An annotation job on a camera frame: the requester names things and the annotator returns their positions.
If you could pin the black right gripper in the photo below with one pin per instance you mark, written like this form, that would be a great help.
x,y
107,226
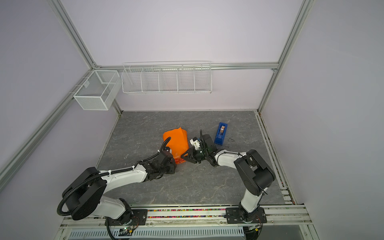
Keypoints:
x,y
191,156

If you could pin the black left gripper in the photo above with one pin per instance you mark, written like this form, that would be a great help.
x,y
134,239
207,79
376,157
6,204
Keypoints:
x,y
172,169

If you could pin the orange wrapping paper sheet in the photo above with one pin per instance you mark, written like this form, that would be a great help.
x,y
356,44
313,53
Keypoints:
x,y
179,143

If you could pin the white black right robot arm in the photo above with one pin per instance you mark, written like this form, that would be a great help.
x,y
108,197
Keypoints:
x,y
255,173

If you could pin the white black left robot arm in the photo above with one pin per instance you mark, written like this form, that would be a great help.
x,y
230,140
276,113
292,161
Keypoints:
x,y
85,196

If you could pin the blue tape dispenser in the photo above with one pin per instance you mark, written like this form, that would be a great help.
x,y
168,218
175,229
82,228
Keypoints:
x,y
221,133

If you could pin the white mesh side basket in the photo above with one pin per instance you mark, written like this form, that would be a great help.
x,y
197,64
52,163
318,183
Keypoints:
x,y
99,90

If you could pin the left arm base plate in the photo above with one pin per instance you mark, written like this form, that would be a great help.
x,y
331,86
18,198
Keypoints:
x,y
135,217

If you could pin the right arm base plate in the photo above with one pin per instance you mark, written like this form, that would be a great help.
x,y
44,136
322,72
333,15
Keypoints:
x,y
237,215

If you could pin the white wire wall shelf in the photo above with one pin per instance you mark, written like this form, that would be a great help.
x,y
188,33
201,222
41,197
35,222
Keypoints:
x,y
167,77

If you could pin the white vented cable duct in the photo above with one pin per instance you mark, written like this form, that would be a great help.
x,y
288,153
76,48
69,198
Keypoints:
x,y
157,233

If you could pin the aluminium front rail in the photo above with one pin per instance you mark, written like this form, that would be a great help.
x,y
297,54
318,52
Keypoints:
x,y
215,215

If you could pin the aluminium corner frame post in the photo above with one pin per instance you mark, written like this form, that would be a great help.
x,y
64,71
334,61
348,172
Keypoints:
x,y
66,22

